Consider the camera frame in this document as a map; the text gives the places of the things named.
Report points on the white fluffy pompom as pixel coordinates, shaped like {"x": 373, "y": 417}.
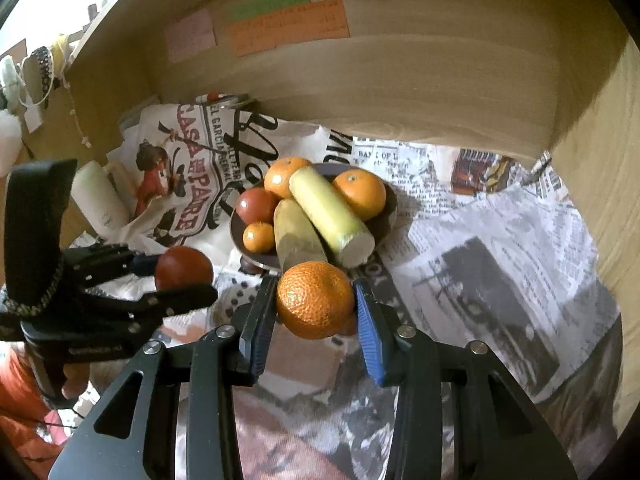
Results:
{"x": 7, "y": 132}

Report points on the newspaper print cloth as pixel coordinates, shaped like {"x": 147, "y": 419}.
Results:
{"x": 500, "y": 240}

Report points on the pink sticky note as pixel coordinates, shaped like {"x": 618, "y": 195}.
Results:
{"x": 190, "y": 35}

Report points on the person's left hand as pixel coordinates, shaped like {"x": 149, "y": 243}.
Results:
{"x": 75, "y": 380}

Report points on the large orange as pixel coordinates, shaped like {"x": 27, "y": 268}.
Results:
{"x": 360, "y": 195}
{"x": 282, "y": 177}

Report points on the patterned headband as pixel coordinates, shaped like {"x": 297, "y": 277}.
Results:
{"x": 39, "y": 75}

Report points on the green sticky note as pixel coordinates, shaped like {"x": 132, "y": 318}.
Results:
{"x": 270, "y": 5}

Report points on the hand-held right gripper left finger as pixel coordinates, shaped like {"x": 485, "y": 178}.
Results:
{"x": 260, "y": 330}

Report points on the printed tote bag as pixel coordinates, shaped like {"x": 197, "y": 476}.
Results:
{"x": 200, "y": 160}

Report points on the wooden shelf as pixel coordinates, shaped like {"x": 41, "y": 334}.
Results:
{"x": 100, "y": 25}

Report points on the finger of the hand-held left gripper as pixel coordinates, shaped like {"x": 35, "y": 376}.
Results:
{"x": 110, "y": 260}
{"x": 175, "y": 300}

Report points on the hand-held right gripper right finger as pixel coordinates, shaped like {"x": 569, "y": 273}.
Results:
{"x": 370, "y": 330}

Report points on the orange sticky note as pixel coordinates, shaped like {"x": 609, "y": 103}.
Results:
{"x": 290, "y": 30}

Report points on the white hanging tag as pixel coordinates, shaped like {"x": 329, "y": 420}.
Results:
{"x": 32, "y": 119}

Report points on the white bottle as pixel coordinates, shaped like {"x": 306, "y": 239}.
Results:
{"x": 97, "y": 195}

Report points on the red tomato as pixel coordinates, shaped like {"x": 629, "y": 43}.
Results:
{"x": 182, "y": 267}
{"x": 255, "y": 205}

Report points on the small printed box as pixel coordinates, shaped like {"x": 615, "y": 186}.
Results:
{"x": 222, "y": 100}

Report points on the small orange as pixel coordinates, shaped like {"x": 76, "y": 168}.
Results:
{"x": 315, "y": 300}
{"x": 258, "y": 236}

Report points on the white fluffy earmuff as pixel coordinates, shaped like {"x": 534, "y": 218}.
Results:
{"x": 10, "y": 80}

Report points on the brown round plate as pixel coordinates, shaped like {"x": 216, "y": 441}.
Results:
{"x": 387, "y": 222}

